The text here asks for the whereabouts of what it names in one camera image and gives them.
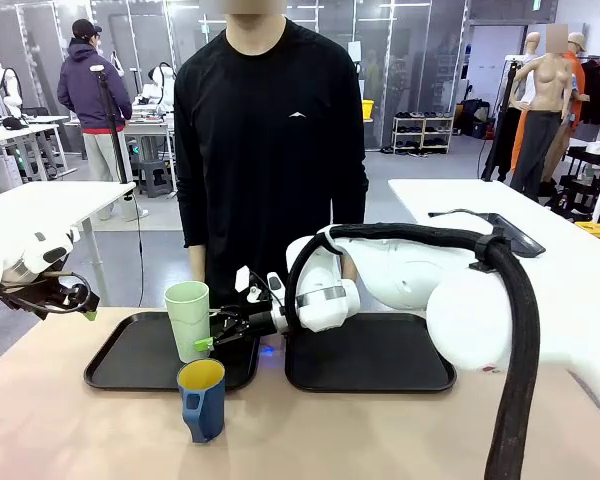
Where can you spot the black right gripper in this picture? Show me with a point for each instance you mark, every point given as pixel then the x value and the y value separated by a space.
pixel 257 322

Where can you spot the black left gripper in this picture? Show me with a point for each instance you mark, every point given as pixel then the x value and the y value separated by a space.
pixel 35 300

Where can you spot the tall pale green cup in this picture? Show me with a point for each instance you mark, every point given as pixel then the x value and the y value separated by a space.
pixel 187 325

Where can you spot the blue mug yellow inside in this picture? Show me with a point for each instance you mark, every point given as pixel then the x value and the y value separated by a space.
pixel 210 405

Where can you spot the person's right forearm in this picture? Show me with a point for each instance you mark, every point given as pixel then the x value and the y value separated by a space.
pixel 197 265

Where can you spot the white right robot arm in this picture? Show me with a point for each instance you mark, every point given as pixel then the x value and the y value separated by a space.
pixel 405 270

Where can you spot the person's left forearm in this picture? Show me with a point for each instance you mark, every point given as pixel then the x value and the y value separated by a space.
pixel 349 267

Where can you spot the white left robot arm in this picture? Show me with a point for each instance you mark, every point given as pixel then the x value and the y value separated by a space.
pixel 10 240

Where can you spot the black plastic tray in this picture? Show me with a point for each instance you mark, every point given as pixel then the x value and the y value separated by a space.
pixel 370 360
pixel 130 350

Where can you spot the white side table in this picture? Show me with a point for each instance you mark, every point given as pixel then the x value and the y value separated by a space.
pixel 95 195

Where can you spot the grey plastic stool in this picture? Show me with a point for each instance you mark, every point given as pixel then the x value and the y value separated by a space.
pixel 155 177

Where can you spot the black tripod stand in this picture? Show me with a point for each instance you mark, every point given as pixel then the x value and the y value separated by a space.
pixel 114 130

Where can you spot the person in black shirt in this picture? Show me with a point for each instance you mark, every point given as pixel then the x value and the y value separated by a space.
pixel 270 150

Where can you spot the white background desk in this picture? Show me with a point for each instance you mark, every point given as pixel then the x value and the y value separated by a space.
pixel 15 132

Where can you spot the white background workbench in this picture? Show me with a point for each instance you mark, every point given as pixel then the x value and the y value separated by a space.
pixel 150 122

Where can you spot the person in purple hoodie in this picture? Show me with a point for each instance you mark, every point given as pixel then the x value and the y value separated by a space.
pixel 85 85

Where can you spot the yellow bin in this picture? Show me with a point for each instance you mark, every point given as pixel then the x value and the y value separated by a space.
pixel 368 110

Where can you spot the white shoe rack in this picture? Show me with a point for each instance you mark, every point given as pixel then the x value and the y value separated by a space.
pixel 422 132

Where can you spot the mannequins with clothes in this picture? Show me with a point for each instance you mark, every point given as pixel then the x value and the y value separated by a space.
pixel 547 85

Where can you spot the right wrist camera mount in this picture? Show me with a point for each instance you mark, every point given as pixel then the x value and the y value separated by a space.
pixel 242 279

